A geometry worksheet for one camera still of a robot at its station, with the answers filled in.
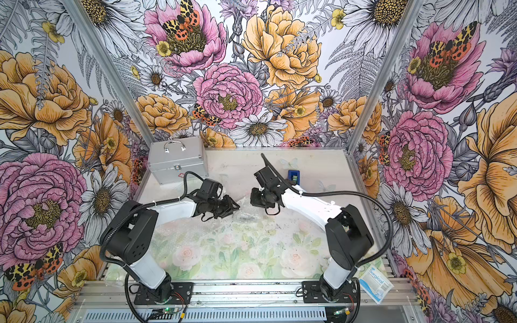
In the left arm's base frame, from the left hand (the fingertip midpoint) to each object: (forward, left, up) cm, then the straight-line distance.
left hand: (237, 213), depth 92 cm
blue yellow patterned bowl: (-2, -4, +1) cm, 5 cm away
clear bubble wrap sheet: (-12, -6, -4) cm, 14 cm away
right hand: (0, -7, +7) cm, 10 cm away
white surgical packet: (-28, -53, -3) cm, 60 cm away
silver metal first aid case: (+23, +32, +11) cm, 41 cm away
